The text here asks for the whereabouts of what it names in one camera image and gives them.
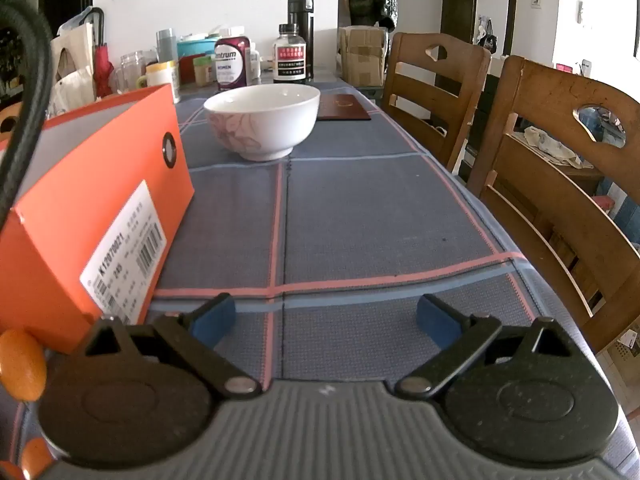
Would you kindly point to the wooden chair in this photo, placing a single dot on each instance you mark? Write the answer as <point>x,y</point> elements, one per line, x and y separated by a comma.
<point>415,70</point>
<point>550,100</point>

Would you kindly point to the grey tumbler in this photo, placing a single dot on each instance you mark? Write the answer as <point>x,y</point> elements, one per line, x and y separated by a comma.
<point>166,45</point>

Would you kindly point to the red folded umbrella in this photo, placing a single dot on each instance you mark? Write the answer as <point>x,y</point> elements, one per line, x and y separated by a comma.
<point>102,67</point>

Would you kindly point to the dark bottle with red label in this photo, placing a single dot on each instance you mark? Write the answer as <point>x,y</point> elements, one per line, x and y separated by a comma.
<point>290,60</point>

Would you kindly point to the black hanging bag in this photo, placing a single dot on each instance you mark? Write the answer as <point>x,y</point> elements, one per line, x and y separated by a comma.
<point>487,40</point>

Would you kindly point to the clear glass jar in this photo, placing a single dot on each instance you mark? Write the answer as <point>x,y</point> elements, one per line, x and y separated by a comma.
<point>131,70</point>

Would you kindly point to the purple supplement bottle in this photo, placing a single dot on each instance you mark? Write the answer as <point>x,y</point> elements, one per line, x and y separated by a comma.
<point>230,67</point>

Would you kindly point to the teal plastic container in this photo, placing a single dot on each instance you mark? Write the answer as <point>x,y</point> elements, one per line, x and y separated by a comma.
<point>195,49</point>

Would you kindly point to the yellow white mug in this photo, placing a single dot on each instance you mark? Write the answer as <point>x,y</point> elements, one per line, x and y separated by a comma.
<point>162,80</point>

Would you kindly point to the white crumpled cloth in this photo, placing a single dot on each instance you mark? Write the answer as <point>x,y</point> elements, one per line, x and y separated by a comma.
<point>550,147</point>

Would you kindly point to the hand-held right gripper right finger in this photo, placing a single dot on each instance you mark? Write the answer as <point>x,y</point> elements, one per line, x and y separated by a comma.
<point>437,320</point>

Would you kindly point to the small green-lidded jar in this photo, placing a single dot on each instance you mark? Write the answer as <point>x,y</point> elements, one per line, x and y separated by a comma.
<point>203,71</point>

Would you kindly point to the white floral bowl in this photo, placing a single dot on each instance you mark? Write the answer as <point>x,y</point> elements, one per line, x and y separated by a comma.
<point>265,125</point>

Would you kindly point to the white pill bottle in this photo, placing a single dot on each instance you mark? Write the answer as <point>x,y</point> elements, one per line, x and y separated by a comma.
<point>254,65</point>

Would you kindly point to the brown taped cardboard box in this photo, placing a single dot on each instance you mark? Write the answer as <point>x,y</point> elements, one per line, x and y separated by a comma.
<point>362,55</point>

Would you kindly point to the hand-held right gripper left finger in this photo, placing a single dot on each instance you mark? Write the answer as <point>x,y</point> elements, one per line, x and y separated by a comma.
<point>215,317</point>

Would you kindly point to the plaid blue-grey tablecloth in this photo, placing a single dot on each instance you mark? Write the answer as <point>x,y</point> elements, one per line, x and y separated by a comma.
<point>375,220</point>

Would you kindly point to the dark red booklet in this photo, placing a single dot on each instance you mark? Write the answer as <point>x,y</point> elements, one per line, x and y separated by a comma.
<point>345,107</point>

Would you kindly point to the orange cardboard box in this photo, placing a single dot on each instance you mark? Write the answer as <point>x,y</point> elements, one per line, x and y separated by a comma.
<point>100,185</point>

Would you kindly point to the orange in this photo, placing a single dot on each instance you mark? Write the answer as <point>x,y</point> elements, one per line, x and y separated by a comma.
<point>20,365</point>

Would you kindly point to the black thermos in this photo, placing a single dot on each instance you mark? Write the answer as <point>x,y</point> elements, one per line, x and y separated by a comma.
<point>300,15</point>

